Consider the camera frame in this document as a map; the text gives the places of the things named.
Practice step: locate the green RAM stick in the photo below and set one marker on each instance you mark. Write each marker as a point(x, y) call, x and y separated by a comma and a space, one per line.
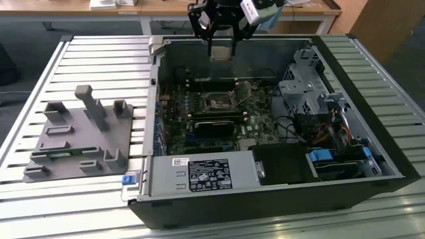
point(85, 150)

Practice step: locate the pale blue teach pendant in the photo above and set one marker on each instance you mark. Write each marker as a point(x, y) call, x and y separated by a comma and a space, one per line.
point(271, 22)

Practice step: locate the blue case latch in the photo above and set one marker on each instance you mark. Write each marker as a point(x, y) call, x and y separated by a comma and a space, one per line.
point(129, 180)

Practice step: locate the small white box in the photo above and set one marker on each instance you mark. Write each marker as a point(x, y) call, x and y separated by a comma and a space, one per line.
point(129, 2)

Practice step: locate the black hard disk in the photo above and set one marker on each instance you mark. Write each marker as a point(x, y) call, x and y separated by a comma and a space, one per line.
point(335, 169)

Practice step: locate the blue disk carrier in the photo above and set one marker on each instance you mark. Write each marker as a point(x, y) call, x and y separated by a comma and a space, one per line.
point(321, 155)

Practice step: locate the wooden cabinet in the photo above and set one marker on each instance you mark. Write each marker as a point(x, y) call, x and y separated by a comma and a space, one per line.
point(388, 25)

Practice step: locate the silver chipset heatsink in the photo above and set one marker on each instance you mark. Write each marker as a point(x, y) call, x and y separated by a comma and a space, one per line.
point(247, 144)

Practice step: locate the coin cell battery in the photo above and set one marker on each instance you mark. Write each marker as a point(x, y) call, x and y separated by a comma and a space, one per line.
point(255, 85)

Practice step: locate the wooden desk white frame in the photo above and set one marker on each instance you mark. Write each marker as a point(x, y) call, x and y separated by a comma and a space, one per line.
point(50, 11)
point(166, 11)

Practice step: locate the black desk object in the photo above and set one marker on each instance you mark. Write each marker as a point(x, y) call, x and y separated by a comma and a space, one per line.
point(334, 4)

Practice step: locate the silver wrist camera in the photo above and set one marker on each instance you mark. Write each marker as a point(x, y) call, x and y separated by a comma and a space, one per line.
point(206, 21)
point(257, 12)

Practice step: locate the CPU socket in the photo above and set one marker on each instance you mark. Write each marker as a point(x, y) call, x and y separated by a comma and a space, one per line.
point(219, 102)

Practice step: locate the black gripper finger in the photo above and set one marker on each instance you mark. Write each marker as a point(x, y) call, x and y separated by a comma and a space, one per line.
point(250, 28)
point(197, 22)

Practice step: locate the gray power supply unit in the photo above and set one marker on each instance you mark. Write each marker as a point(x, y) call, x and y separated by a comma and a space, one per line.
point(163, 171)

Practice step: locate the white paper label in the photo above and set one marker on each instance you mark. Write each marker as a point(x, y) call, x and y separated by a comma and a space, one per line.
point(129, 12)

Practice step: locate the green motherboard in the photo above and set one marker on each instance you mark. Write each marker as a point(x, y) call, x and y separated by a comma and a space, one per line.
point(263, 119)

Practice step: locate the black plastic shroud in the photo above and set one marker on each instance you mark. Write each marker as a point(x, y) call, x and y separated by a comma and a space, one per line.
point(282, 161)

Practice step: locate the gray parts rack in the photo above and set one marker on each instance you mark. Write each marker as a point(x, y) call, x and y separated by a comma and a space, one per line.
point(73, 139)

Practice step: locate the silver CPU chip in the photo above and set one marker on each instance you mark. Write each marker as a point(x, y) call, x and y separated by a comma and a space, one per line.
point(222, 53)

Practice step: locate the large white box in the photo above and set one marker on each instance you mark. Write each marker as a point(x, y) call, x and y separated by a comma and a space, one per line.
point(103, 6)

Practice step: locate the black graphics card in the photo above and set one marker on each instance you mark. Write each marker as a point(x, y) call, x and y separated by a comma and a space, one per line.
point(213, 130)

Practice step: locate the blue plastic clip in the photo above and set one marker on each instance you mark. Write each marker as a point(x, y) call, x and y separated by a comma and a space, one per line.
point(367, 153)

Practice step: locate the metal drive cage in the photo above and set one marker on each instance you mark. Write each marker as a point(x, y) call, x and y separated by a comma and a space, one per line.
point(294, 85)

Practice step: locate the RAM slot white clips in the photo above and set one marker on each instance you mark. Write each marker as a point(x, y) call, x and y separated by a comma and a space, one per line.
point(230, 80)
point(230, 85)
point(238, 112)

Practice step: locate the black open PC case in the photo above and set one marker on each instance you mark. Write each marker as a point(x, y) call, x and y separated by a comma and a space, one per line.
point(233, 214)

